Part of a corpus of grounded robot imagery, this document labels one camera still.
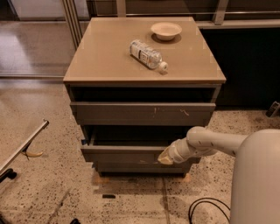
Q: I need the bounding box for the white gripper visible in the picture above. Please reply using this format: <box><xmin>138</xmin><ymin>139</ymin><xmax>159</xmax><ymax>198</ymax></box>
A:
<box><xmin>157</xmin><ymin>138</ymin><xmax>217</xmax><ymax>165</ymax></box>

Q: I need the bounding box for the grey drawer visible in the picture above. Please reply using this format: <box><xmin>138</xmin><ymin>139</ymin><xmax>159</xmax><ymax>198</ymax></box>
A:
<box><xmin>94</xmin><ymin>162</ymin><xmax>192</xmax><ymax>176</ymax></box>
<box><xmin>70</xmin><ymin>101</ymin><xmax>215</xmax><ymax>126</ymax></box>
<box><xmin>80</xmin><ymin>136</ymin><xmax>202</xmax><ymax>165</ymax></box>

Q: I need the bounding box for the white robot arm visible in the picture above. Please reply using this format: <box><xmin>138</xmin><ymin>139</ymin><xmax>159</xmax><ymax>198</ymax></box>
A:
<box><xmin>157</xmin><ymin>126</ymin><xmax>280</xmax><ymax>224</ymax></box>

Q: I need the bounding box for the grey bottom drawer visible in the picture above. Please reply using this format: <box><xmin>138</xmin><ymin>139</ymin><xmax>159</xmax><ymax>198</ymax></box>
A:
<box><xmin>94</xmin><ymin>162</ymin><xmax>192</xmax><ymax>176</ymax></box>

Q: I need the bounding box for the grey drawer cabinet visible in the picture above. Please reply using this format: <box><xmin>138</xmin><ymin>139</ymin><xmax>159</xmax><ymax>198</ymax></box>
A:
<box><xmin>62</xmin><ymin>16</ymin><xmax>227</xmax><ymax>176</ymax></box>

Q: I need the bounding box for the grey top drawer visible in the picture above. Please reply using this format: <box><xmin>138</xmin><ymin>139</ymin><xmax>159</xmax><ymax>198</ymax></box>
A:
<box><xmin>70</xmin><ymin>101</ymin><xmax>215</xmax><ymax>126</ymax></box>

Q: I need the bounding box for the clear plastic water bottle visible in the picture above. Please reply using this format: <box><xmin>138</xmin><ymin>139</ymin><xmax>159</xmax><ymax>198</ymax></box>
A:
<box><xmin>129</xmin><ymin>39</ymin><xmax>168</xmax><ymax>73</ymax></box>

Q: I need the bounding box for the small dark device on floor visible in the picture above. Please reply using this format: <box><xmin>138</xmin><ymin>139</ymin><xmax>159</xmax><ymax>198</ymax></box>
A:
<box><xmin>265</xmin><ymin>101</ymin><xmax>280</xmax><ymax>117</ymax></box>

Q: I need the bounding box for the white ceramic bowl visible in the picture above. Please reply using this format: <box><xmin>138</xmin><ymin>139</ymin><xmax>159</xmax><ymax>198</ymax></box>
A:
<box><xmin>150</xmin><ymin>22</ymin><xmax>182</xmax><ymax>41</ymax></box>

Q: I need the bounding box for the metal bar with hook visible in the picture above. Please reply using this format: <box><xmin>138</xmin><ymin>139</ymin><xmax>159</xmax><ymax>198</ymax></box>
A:
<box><xmin>0</xmin><ymin>119</ymin><xmax>49</xmax><ymax>174</ymax></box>

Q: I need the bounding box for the black caster wheel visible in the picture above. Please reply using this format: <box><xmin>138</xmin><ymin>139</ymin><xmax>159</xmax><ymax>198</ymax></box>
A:
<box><xmin>0</xmin><ymin>168</ymin><xmax>17</xmax><ymax>183</ymax></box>

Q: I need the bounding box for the black cable on floor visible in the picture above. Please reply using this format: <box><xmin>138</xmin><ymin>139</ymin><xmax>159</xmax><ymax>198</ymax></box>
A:
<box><xmin>187</xmin><ymin>197</ymin><xmax>232</xmax><ymax>224</ymax></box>

